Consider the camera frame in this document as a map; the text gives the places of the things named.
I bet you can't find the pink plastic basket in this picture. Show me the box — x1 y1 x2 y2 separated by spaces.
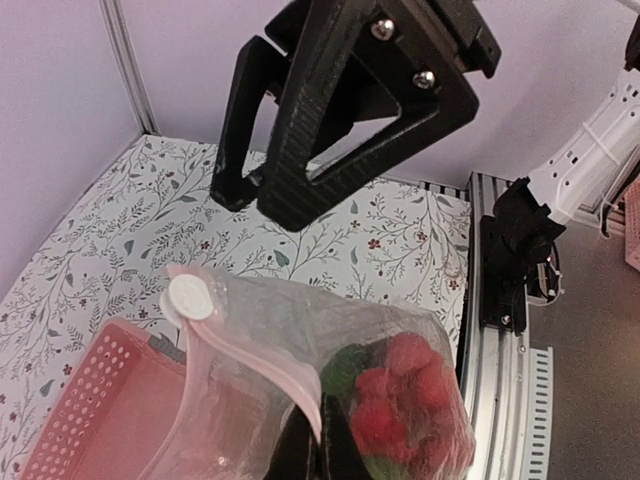
21 318 186 479

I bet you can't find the green avocado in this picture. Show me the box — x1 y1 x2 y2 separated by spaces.
320 342 384 400

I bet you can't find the right aluminium frame post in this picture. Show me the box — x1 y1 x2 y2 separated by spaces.
99 0 159 135

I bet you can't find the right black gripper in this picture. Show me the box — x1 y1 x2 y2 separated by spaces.
257 0 502 231

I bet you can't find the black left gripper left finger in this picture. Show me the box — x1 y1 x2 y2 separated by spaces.
267 406 318 480

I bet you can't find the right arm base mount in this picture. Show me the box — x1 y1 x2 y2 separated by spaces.
480 215 566 337

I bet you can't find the floral tablecloth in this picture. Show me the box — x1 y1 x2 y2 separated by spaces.
1 136 470 479

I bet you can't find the red lychee bunch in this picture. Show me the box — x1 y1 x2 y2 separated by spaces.
350 333 475 479

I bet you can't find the aluminium front rail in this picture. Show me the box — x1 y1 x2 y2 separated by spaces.
419 171 556 480

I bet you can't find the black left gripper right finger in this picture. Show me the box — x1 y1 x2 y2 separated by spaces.
319 394 370 480

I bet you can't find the clear zip top bag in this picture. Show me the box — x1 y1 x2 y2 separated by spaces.
141 265 455 479

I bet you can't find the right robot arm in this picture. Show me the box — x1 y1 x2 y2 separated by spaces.
210 1 639 479

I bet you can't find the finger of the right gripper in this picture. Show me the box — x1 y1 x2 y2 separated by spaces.
210 36 289 210

